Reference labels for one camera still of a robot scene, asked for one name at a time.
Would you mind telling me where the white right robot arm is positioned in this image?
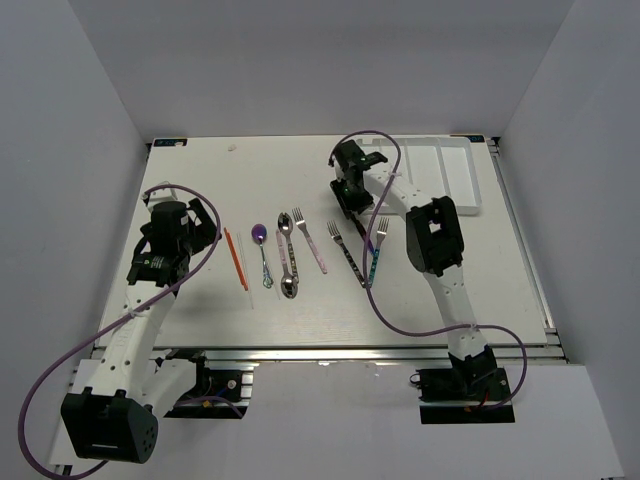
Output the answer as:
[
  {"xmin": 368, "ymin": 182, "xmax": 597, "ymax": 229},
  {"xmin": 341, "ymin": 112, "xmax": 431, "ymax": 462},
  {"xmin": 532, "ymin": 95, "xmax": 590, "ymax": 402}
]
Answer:
[{"xmin": 328, "ymin": 135, "xmax": 497, "ymax": 399}]

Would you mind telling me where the pink handled fork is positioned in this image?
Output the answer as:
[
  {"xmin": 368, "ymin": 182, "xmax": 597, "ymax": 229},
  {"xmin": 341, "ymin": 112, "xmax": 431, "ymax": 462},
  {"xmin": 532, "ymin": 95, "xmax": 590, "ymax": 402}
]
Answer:
[{"xmin": 292, "ymin": 207, "xmax": 328, "ymax": 274}]

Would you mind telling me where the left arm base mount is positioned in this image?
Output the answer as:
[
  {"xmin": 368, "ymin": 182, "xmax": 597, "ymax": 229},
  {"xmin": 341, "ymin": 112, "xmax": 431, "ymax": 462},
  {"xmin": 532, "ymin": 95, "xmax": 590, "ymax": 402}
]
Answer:
[{"xmin": 154, "ymin": 349, "xmax": 252, "ymax": 419}]

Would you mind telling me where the teal handled fork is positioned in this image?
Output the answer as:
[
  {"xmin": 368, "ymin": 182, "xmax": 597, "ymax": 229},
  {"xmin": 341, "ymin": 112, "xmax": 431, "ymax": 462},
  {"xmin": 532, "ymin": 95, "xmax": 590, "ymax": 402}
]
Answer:
[{"xmin": 368, "ymin": 216, "xmax": 389, "ymax": 286}]

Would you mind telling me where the orange chopstick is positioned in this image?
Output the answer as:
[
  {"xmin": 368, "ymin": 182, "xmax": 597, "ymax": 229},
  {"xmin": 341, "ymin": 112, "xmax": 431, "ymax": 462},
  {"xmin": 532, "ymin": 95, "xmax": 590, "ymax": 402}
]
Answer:
[{"xmin": 223, "ymin": 227, "xmax": 249, "ymax": 292}]

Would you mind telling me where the iridescent purple knife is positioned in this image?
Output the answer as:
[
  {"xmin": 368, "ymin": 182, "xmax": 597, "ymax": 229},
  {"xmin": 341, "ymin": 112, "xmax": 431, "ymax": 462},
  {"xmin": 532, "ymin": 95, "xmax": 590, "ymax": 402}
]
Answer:
[{"xmin": 351, "ymin": 216, "xmax": 375, "ymax": 254}]

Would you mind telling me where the blue table label left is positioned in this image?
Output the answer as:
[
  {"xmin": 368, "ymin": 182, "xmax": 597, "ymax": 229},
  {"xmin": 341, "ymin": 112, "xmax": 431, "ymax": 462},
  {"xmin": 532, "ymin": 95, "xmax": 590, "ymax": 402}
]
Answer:
[{"xmin": 153, "ymin": 138, "xmax": 188, "ymax": 148}]

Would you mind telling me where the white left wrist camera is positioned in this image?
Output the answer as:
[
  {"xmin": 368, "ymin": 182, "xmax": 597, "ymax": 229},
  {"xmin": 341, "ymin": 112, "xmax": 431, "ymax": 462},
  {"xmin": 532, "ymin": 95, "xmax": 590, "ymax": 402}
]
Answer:
[{"xmin": 141, "ymin": 181, "xmax": 177, "ymax": 211}]

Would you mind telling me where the blue table label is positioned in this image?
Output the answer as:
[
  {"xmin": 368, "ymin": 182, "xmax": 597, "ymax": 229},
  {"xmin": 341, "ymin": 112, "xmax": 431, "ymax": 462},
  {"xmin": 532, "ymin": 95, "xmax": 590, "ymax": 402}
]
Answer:
[
  {"xmin": 153, "ymin": 138, "xmax": 188, "ymax": 148},
  {"xmin": 451, "ymin": 134, "xmax": 486, "ymax": 143}
]

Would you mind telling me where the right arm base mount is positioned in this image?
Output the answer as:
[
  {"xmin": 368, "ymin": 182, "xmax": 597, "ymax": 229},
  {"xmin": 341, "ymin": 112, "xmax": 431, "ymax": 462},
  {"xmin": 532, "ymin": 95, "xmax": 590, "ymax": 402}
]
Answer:
[{"xmin": 409, "ymin": 368, "xmax": 515, "ymax": 425}]

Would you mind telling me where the black patterned handle fork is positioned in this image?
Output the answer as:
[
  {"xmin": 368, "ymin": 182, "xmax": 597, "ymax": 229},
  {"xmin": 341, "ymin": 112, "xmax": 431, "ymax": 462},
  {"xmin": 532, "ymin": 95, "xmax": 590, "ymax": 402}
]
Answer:
[{"xmin": 327, "ymin": 220, "xmax": 366, "ymax": 288}]

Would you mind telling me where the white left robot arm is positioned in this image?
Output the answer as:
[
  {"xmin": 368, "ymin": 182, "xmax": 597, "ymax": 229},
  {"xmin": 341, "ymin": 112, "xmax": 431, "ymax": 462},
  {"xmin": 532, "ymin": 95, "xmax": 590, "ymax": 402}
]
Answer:
[{"xmin": 61, "ymin": 196, "xmax": 219, "ymax": 464}]

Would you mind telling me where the black patterned handle spoon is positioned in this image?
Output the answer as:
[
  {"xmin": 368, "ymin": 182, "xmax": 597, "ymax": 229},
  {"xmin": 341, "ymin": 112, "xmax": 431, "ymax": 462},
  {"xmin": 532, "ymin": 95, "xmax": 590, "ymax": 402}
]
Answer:
[{"xmin": 277, "ymin": 212, "xmax": 299, "ymax": 299}]

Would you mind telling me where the blue table label right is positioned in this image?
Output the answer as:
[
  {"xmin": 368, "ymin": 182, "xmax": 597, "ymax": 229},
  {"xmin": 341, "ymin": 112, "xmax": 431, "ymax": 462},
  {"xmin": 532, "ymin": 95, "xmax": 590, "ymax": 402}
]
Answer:
[{"xmin": 451, "ymin": 134, "xmax": 486, "ymax": 143}]

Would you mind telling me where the purple bowl ornate spoon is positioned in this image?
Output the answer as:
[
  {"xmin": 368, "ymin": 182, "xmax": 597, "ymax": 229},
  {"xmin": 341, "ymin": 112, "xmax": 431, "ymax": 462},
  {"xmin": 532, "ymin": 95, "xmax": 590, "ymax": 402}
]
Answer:
[{"xmin": 251, "ymin": 223, "xmax": 274, "ymax": 289}]

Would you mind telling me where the white divided cutlery tray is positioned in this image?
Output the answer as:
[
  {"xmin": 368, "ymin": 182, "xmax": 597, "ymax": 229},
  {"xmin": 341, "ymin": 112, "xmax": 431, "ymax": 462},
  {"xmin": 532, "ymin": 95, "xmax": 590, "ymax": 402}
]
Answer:
[{"xmin": 354, "ymin": 135, "xmax": 484, "ymax": 217}]

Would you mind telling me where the clear thin chopstick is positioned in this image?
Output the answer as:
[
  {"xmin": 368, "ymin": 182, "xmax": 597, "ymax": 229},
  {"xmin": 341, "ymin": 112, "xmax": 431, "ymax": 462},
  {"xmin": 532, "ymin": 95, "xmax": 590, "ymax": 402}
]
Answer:
[{"xmin": 267, "ymin": 256, "xmax": 281, "ymax": 301}]

